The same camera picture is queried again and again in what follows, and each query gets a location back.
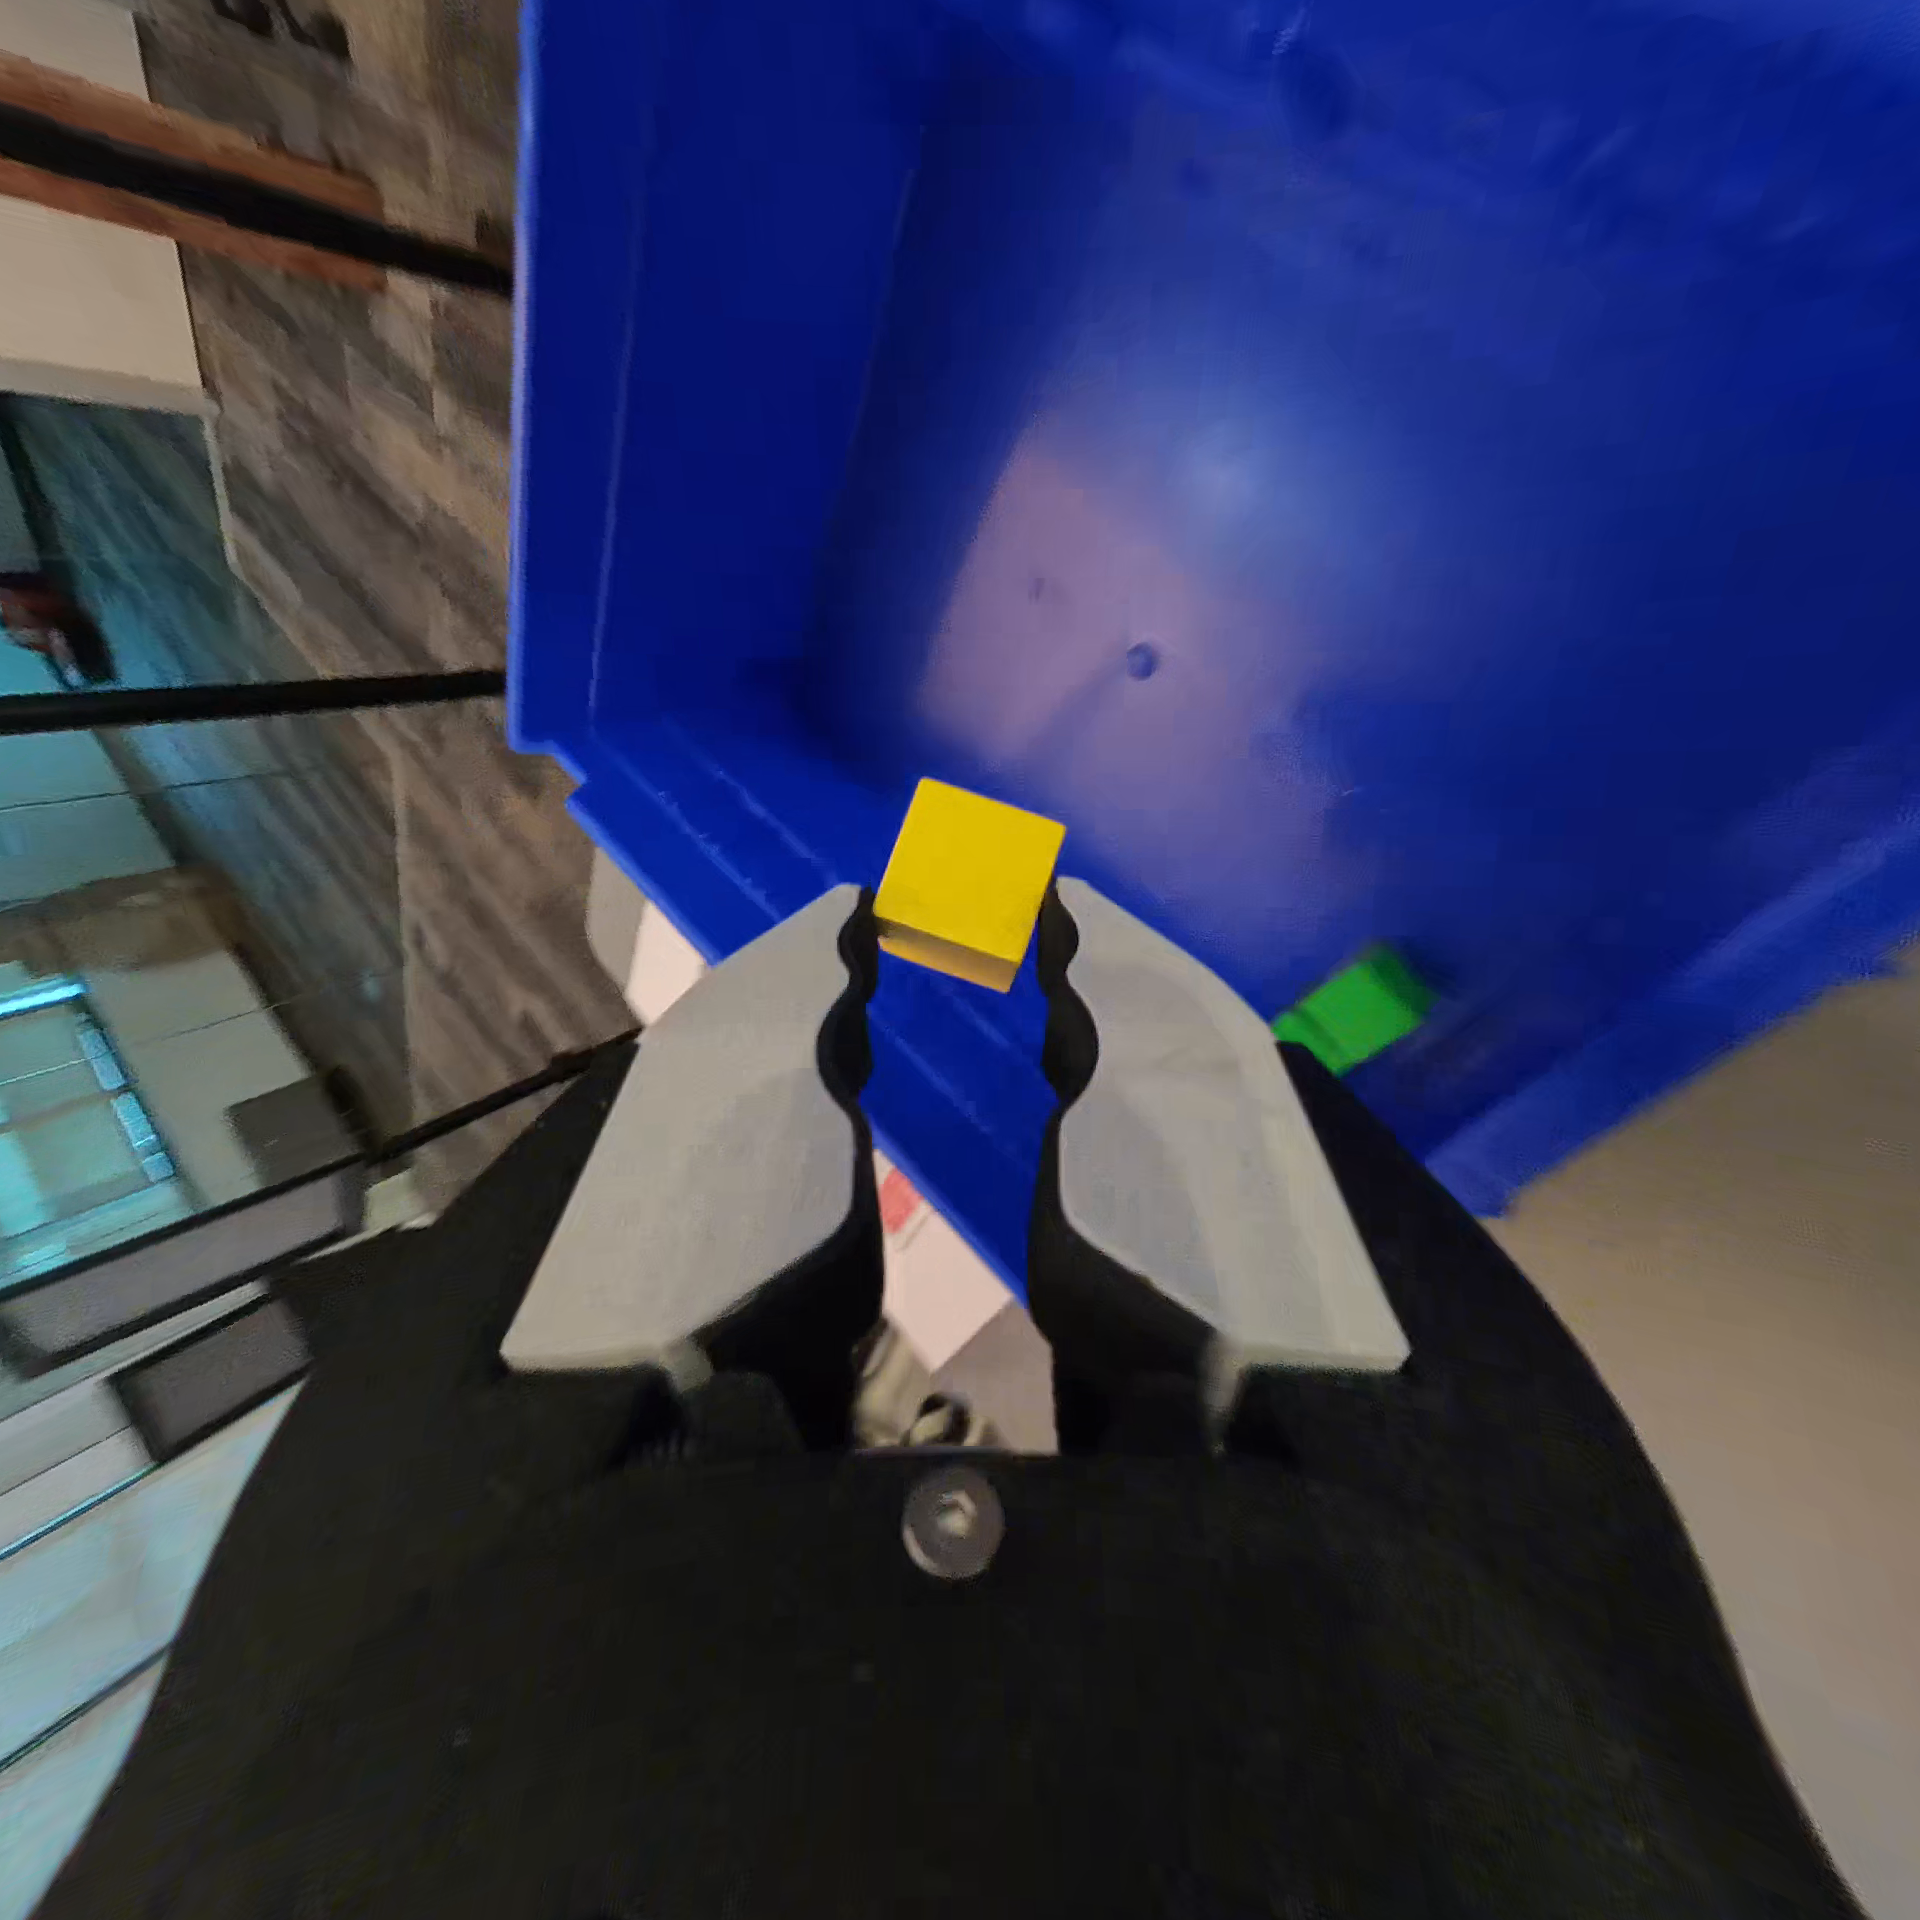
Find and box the yellow wooden cube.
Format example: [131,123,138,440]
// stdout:
[871,778,1069,995]

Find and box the blue plastic bin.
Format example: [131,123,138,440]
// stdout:
[507,0,1920,1299]

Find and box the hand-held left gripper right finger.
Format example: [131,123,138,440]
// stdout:
[1023,877,1413,1455]

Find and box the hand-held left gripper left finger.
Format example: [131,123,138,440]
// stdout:
[499,882,890,1454]

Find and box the green wooden cube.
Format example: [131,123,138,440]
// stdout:
[1270,944,1434,1075]

